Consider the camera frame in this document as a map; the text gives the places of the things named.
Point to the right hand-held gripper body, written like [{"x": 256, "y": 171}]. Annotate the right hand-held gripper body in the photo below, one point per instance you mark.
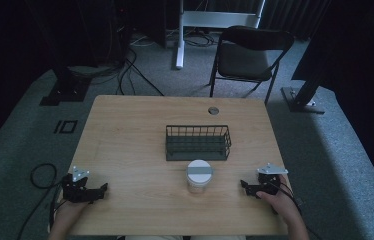
[{"x": 270, "y": 181}]

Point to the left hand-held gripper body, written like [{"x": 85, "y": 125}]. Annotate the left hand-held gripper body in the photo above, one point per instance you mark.
[{"x": 75, "y": 190}]

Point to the white round jar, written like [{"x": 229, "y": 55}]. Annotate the white round jar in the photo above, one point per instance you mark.
[{"x": 199, "y": 176}]

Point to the person's left hand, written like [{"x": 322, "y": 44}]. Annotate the person's left hand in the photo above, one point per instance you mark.
[{"x": 69, "y": 209}]

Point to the person's right hand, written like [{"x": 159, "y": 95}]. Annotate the person's right hand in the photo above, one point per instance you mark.
[{"x": 280, "y": 201}]

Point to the round grey table grommet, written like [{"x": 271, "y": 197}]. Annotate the round grey table grommet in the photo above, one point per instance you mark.
[{"x": 213, "y": 110}]

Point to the black stand with bolted base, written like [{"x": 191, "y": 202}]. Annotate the black stand with bolted base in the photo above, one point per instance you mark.
[{"x": 303, "y": 100}]

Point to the black stand with flat base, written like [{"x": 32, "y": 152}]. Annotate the black stand with flat base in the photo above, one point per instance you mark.
[{"x": 65, "y": 90}]

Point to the black folding chair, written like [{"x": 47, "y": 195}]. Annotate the black folding chair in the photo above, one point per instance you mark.
[{"x": 245, "y": 60}]

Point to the white metal desk frame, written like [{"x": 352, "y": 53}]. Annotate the white metal desk frame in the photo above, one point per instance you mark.
[{"x": 215, "y": 18}]

